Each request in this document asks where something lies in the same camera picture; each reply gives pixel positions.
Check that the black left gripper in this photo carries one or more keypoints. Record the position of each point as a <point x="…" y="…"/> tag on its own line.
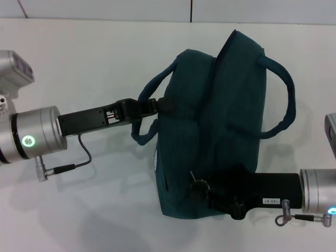
<point x="84" y="122"/>

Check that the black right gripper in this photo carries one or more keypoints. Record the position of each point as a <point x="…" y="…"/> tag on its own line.
<point x="252" y="189"/>

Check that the dark blue fabric bag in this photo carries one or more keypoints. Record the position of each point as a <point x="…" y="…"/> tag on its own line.
<point x="223" y="118"/>

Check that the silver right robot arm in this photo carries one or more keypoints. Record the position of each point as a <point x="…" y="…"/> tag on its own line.
<point x="317" y="191"/>

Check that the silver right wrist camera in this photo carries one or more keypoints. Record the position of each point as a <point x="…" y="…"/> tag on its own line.
<point x="331" y="136"/>

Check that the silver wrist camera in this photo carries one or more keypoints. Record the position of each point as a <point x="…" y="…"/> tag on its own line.
<point x="13" y="71"/>
<point x="331" y="136"/>

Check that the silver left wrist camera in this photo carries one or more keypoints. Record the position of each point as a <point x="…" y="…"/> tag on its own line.
<point x="13" y="71"/>

